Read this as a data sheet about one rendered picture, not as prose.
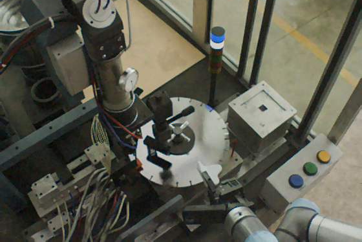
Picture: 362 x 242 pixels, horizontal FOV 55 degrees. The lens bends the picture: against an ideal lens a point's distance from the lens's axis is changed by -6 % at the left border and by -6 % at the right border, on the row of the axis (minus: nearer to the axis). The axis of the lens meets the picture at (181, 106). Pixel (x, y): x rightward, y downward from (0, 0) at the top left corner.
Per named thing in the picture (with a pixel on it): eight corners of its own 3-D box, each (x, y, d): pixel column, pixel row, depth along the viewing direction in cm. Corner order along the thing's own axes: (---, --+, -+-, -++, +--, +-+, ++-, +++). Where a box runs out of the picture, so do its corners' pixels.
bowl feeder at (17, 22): (62, 32, 178) (42, -29, 148) (90, 68, 164) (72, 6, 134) (6, 61, 167) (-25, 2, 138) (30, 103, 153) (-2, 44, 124)
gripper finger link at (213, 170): (213, 156, 104) (227, 183, 99) (194, 164, 103) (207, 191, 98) (214, 150, 102) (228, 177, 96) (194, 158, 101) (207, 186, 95)
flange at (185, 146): (167, 120, 124) (167, 116, 122) (199, 129, 121) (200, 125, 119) (155, 148, 118) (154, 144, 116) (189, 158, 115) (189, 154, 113)
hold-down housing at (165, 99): (167, 127, 108) (163, 83, 91) (174, 139, 105) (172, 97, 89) (150, 134, 106) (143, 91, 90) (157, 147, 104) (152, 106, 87)
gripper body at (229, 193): (236, 197, 101) (257, 221, 90) (208, 208, 99) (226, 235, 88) (233, 175, 98) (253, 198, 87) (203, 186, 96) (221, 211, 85)
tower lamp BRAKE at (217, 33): (218, 30, 122) (218, 24, 120) (227, 38, 120) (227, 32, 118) (207, 36, 121) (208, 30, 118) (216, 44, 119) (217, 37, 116)
